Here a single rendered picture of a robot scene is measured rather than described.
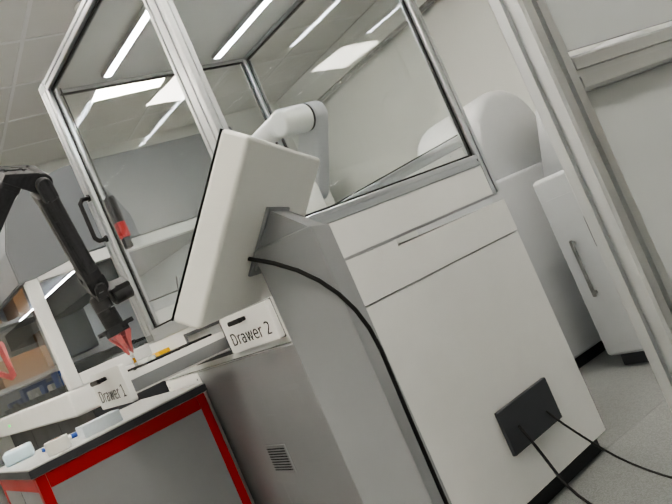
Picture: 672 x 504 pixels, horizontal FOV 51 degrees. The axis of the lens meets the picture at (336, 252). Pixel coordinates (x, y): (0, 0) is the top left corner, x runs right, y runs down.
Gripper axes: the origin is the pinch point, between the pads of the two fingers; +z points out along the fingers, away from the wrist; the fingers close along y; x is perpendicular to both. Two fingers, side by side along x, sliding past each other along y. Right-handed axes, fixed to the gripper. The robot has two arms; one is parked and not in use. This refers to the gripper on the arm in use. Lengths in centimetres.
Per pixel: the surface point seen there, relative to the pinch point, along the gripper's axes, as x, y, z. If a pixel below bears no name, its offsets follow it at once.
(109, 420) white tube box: 12.2, -12.4, 16.0
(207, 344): -18.1, 15.3, 9.1
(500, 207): -58, 113, 19
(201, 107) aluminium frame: -57, 30, -48
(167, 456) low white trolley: 4.7, -4.9, 34.5
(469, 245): -59, 91, 23
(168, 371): -18.7, 0.7, 9.5
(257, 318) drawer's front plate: -44.1, 20.5, 7.6
